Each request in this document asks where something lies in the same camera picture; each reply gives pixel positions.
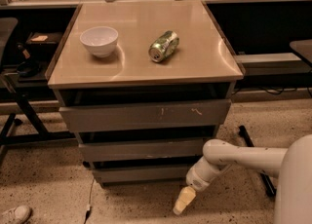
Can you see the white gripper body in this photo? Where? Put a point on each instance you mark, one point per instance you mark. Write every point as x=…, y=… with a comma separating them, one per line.
x=200, y=178

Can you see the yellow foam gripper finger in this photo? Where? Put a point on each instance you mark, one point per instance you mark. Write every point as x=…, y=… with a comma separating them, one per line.
x=185, y=197

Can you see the grey bottom drawer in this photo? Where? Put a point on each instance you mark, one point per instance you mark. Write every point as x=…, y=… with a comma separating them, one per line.
x=136, y=174

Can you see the grey drawer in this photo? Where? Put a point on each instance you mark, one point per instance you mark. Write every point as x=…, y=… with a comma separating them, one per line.
x=136, y=174
x=141, y=150
x=142, y=116

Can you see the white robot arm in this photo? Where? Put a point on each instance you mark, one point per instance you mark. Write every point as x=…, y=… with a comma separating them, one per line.
x=292, y=167

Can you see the grey middle drawer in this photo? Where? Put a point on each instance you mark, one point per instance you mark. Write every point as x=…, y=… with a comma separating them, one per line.
x=141, y=150

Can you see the grey drawer cabinet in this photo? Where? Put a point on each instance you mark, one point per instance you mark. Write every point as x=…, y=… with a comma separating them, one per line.
x=202, y=67

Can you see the grey top drawer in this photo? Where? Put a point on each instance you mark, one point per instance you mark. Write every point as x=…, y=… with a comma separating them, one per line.
x=142, y=116

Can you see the black table leg bar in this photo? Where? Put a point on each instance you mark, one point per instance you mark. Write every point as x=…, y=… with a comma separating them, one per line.
x=269, y=187

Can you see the green soda can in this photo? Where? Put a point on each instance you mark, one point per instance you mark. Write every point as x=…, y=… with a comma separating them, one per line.
x=164, y=46

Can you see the white ceramic bowl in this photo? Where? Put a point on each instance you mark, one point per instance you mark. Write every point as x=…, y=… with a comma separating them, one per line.
x=100, y=41

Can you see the white sneaker left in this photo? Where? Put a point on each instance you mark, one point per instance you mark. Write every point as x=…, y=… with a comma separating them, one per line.
x=16, y=215

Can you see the black round object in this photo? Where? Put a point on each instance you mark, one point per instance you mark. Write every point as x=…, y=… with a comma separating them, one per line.
x=28, y=69

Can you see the black box with label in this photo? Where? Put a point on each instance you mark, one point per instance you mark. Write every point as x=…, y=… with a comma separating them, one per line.
x=43, y=42

